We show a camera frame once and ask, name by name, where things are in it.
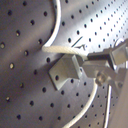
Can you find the metal cable clip bracket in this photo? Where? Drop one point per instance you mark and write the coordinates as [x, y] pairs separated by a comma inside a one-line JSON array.
[[68, 66]]

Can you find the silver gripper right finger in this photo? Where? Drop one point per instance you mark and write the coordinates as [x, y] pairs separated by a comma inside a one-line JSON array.
[[115, 56]]

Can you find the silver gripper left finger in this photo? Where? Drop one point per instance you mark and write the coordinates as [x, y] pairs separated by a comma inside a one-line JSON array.
[[103, 73]]

